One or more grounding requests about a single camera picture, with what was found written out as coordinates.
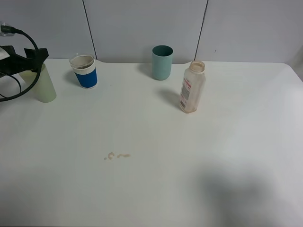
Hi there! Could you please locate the light green plastic cup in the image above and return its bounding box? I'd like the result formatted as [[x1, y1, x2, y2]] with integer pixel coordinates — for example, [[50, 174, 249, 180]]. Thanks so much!
[[19, 64, 56, 103]]

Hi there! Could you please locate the teal plastic cup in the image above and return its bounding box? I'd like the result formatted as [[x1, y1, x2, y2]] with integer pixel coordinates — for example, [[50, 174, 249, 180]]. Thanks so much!
[[152, 45, 173, 80]]

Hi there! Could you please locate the blue and white paper cup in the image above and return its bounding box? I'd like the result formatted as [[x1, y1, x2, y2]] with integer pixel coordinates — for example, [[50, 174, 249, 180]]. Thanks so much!
[[69, 54, 98, 89]]

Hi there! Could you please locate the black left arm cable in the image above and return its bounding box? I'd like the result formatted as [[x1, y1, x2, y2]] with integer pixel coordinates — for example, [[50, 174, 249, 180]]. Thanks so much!
[[0, 25, 44, 102]]

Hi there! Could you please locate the clear plastic beverage bottle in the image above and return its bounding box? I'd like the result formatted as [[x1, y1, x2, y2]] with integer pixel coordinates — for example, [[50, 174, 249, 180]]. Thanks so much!
[[179, 61, 206, 114]]

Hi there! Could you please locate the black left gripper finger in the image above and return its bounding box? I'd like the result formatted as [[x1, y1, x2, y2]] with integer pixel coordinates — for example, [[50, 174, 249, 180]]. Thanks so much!
[[0, 45, 16, 61], [0, 48, 49, 74]]

